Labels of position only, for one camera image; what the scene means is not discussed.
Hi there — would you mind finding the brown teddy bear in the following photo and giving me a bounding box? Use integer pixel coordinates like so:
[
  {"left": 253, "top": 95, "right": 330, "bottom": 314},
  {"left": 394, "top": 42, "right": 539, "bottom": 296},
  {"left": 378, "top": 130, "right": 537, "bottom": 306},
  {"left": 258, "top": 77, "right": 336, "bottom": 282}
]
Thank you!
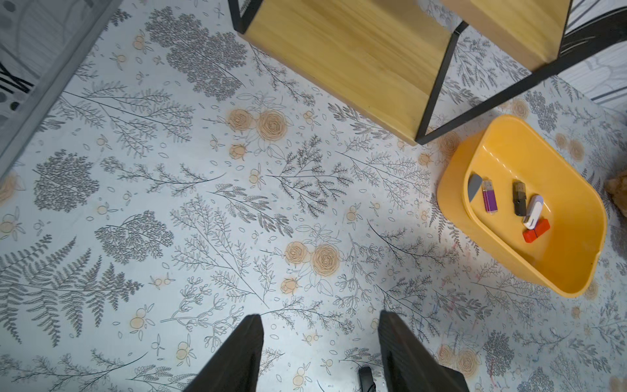
[{"left": 604, "top": 171, "right": 627, "bottom": 217}]

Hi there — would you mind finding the wooden shelf black frame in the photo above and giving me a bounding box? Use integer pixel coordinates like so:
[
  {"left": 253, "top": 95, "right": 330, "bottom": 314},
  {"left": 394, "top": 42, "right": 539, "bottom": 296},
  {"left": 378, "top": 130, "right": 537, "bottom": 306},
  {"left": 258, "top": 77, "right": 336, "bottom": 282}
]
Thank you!
[{"left": 229, "top": 1, "right": 626, "bottom": 145}]

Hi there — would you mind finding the white lilac usb flash drive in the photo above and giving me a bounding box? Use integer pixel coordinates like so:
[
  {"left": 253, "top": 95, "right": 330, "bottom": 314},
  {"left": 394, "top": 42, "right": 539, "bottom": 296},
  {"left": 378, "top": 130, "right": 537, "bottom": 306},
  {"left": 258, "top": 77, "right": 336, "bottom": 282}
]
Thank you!
[{"left": 523, "top": 194, "right": 544, "bottom": 229}]

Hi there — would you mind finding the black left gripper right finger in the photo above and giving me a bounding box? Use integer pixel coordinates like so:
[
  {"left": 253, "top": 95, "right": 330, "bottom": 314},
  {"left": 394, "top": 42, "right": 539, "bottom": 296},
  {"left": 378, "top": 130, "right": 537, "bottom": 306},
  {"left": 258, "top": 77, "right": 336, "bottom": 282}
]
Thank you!
[{"left": 378, "top": 310, "right": 469, "bottom": 392}]

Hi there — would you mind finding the grey usb flash drive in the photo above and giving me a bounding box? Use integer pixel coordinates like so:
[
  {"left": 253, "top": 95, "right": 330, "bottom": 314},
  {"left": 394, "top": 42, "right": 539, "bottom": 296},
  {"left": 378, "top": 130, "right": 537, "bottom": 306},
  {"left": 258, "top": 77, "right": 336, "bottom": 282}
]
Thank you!
[{"left": 467, "top": 173, "right": 483, "bottom": 202}]

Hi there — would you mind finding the black usb flash drive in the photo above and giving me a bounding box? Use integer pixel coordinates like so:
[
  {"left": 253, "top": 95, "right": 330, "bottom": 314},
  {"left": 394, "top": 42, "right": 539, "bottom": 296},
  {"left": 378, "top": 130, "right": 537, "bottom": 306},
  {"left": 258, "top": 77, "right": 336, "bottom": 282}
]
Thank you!
[{"left": 358, "top": 367, "right": 377, "bottom": 392}]

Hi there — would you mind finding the yellow plastic storage box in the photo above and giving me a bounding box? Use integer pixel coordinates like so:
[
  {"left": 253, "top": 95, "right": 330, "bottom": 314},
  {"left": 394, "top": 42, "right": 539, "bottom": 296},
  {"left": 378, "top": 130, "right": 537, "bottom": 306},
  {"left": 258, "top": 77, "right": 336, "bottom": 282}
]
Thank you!
[{"left": 437, "top": 115, "right": 607, "bottom": 297}]

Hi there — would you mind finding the purple usb flash drive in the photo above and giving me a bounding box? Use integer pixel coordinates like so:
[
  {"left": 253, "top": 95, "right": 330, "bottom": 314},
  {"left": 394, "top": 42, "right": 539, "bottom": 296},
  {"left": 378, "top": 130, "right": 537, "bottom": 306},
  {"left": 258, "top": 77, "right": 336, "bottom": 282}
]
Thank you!
[{"left": 482, "top": 180, "right": 498, "bottom": 214}]

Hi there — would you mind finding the red usb flash drive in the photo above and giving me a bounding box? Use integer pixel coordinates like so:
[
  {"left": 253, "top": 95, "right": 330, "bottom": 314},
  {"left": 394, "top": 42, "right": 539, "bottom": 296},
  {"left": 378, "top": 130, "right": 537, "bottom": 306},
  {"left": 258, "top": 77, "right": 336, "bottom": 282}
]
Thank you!
[{"left": 522, "top": 219, "right": 551, "bottom": 243}]

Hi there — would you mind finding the dark brown usb flash drive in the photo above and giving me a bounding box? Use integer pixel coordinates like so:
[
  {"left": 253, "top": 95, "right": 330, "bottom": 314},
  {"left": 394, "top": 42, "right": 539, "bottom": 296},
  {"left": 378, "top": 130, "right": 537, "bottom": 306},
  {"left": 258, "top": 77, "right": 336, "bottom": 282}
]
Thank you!
[{"left": 513, "top": 181, "right": 527, "bottom": 217}]

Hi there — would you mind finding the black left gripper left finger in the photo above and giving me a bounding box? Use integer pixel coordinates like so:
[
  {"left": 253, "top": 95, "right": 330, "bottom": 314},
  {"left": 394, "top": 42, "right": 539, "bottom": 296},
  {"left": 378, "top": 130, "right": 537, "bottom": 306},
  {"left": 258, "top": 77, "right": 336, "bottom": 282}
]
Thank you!
[{"left": 185, "top": 315, "right": 264, "bottom": 392}]

